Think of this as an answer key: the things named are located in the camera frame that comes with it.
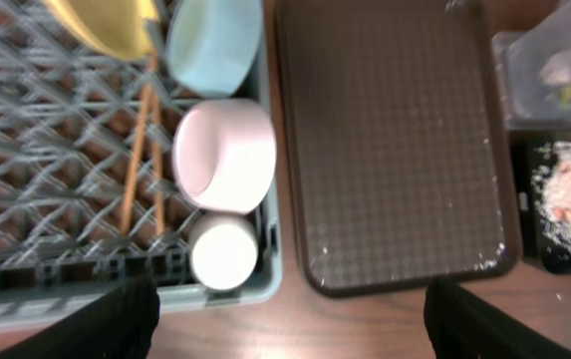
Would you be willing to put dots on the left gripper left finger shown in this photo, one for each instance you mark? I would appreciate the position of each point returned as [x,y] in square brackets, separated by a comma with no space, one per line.
[118,325]

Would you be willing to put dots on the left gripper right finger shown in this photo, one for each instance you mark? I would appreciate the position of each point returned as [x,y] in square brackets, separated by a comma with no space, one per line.
[462,325]

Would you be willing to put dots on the white cup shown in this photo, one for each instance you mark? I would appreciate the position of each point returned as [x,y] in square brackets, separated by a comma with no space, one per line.
[223,251]

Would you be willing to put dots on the wooden chopstick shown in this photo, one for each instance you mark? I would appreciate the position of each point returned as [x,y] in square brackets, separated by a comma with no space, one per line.
[158,168]
[131,181]

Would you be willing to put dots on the white bowl with rice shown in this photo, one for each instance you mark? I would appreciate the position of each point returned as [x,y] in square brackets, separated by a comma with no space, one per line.
[224,155]

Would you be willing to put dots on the light blue bowl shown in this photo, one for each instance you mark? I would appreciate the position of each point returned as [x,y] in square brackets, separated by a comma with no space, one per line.
[211,44]

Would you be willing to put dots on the yellow round plate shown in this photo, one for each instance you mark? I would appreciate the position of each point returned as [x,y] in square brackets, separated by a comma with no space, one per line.
[112,27]

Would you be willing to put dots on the black waste tray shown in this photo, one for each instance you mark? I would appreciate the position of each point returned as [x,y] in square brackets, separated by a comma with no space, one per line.
[546,242]

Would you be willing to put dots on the clear plastic waste bin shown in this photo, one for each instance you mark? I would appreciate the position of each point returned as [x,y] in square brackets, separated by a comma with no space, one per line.
[533,70]

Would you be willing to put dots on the grey plastic dish rack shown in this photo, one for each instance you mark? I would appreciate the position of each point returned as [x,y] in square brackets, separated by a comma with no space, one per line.
[68,117]

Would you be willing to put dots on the dark brown serving tray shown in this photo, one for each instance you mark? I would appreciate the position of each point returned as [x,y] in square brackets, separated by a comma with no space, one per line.
[399,165]

